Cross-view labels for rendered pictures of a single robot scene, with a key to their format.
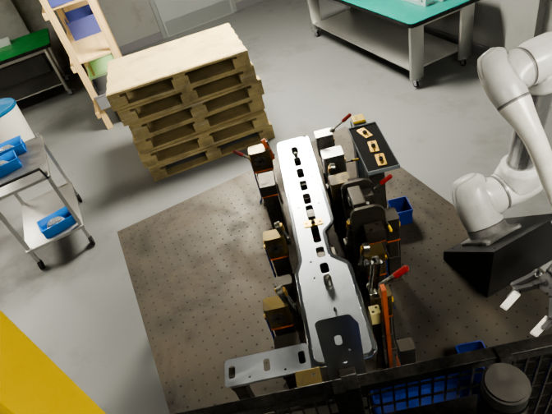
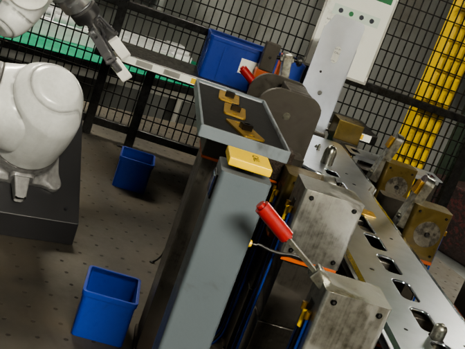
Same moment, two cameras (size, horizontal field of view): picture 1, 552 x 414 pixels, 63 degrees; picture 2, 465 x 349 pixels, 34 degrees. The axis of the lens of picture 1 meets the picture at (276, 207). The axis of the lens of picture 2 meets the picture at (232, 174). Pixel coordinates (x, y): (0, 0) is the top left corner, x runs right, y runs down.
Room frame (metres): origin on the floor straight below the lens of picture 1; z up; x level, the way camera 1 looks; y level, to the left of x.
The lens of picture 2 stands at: (2.87, -0.76, 1.40)
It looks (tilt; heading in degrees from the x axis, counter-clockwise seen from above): 15 degrees down; 166
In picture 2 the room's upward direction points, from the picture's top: 20 degrees clockwise
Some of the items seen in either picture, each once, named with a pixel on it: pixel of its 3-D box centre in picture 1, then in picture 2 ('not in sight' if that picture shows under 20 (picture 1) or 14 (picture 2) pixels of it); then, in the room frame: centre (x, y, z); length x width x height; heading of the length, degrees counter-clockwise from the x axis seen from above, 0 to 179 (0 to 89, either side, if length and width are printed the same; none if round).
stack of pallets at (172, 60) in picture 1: (190, 99); not in sight; (4.17, 0.51, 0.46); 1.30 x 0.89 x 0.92; 97
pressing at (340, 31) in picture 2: (342, 350); (326, 73); (0.71, -0.07, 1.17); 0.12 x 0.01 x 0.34; 86
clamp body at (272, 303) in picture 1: (280, 330); (380, 224); (1.04, 0.11, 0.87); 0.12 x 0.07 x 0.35; 86
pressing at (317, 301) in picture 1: (310, 221); (360, 216); (1.46, -0.13, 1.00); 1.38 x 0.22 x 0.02; 176
